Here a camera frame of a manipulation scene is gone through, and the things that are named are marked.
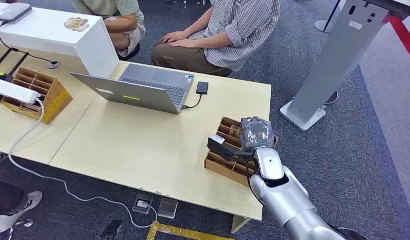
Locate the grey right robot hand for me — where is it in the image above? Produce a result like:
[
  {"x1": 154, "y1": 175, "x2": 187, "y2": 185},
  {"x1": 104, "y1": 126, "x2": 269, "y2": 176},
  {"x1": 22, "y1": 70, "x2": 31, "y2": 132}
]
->
[{"x1": 240, "y1": 116, "x2": 276, "y2": 154}]

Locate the person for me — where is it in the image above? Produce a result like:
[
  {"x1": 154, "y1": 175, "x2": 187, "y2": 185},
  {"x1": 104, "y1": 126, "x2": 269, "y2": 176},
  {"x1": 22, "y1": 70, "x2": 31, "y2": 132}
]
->
[
  {"x1": 150, "y1": 0, "x2": 281, "y2": 78},
  {"x1": 69, "y1": 0, "x2": 147, "y2": 62}
]

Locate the white power cable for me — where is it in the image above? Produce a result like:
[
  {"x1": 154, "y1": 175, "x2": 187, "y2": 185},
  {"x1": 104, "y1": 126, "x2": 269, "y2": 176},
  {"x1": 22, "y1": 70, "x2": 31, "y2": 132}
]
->
[{"x1": 7, "y1": 97, "x2": 158, "y2": 229}]

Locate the thin black cable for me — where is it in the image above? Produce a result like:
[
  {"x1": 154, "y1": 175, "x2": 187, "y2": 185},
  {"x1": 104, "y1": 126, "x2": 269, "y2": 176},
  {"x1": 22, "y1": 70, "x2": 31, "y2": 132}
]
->
[{"x1": 0, "y1": 21, "x2": 56, "y2": 65}]

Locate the black drive cable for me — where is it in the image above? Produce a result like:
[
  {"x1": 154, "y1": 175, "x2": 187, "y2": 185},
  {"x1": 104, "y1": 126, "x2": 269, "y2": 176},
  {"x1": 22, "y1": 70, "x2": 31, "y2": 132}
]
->
[{"x1": 181, "y1": 93, "x2": 204, "y2": 110}]

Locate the white power strip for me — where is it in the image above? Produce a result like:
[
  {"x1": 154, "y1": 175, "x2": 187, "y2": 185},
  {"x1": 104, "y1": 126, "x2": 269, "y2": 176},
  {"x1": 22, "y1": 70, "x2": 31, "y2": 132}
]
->
[{"x1": 0, "y1": 76, "x2": 42, "y2": 105}]

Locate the person's foot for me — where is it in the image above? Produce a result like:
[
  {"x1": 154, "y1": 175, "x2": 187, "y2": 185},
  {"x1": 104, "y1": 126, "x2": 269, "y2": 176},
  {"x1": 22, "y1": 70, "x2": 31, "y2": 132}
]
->
[{"x1": 0, "y1": 178, "x2": 43, "y2": 233}]

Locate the wooden slotted card organizer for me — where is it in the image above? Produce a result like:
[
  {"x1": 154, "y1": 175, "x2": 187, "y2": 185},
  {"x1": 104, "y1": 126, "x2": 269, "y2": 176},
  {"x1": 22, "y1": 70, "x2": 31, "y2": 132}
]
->
[
  {"x1": 204, "y1": 116, "x2": 280, "y2": 188},
  {"x1": 0, "y1": 67, "x2": 73, "y2": 125}
]

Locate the black bracket wrist camera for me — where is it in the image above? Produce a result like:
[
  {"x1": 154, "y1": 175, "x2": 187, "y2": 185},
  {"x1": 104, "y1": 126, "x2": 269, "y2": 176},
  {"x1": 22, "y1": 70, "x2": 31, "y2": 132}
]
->
[{"x1": 207, "y1": 133, "x2": 259, "y2": 164}]

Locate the clear socket cover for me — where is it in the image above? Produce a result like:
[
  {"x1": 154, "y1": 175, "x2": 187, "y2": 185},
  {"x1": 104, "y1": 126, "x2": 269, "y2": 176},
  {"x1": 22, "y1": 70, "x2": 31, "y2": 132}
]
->
[{"x1": 157, "y1": 197, "x2": 179, "y2": 220}]

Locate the silver kiosk stand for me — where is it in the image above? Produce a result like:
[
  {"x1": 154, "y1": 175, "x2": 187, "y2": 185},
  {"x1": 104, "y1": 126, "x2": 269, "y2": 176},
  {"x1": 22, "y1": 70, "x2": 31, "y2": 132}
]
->
[{"x1": 279, "y1": 0, "x2": 410, "y2": 133}]

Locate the black external drive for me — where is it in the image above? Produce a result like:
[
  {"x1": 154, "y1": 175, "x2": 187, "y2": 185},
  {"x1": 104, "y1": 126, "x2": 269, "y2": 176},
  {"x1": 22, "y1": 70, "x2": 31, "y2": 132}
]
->
[{"x1": 195, "y1": 81, "x2": 209, "y2": 96}]

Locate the grey flat box device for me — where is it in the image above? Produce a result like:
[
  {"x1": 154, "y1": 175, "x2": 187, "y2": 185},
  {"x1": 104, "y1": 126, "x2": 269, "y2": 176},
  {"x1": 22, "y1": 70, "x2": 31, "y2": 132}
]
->
[{"x1": 0, "y1": 2, "x2": 33, "y2": 24}]

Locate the wooden table leg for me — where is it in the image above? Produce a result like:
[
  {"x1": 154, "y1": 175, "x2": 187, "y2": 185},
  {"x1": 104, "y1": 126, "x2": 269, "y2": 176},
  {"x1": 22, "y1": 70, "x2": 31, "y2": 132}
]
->
[{"x1": 231, "y1": 214, "x2": 251, "y2": 235}]

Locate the red barrier belt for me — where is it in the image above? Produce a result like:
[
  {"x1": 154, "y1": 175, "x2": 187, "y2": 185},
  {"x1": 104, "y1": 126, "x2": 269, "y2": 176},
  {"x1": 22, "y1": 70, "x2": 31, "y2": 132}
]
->
[{"x1": 382, "y1": 13, "x2": 410, "y2": 66}]

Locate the grey open laptop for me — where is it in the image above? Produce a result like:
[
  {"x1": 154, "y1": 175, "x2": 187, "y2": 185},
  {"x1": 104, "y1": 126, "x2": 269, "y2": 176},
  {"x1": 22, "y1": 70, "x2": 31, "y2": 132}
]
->
[{"x1": 69, "y1": 63, "x2": 195, "y2": 116}]

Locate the floor socket box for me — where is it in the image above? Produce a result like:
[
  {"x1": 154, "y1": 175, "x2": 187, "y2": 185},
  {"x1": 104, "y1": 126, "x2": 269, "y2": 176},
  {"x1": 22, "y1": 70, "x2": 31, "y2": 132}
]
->
[{"x1": 131, "y1": 193, "x2": 154, "y2": 216}]

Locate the yellow floor tape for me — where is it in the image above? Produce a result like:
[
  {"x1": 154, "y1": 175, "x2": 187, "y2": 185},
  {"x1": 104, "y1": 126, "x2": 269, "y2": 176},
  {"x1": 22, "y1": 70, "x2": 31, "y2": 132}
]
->
[{"x1": 145, "y1": 221, "x2": 235, "y2": 240}]

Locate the stanchion post with base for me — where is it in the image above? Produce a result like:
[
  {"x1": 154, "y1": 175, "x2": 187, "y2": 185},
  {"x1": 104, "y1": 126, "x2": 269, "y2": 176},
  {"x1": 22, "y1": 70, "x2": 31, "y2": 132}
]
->
[{"x1": 313, "y1": 0, "x2": 342, "y2": 34}]

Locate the black folding stand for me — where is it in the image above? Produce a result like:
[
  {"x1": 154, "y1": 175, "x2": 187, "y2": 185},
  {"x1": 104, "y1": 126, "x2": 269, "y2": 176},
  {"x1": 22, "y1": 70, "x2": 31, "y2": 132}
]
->
[{"x1": 0, "y1": 47, "x2": 29, "y2": 103}]

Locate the white desk riser shelf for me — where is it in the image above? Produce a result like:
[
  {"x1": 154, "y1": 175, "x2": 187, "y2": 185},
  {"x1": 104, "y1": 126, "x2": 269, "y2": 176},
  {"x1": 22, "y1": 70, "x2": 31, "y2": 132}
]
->
[{"x1": 0, "y1": 6, "x2": 120, "y2": 79}]

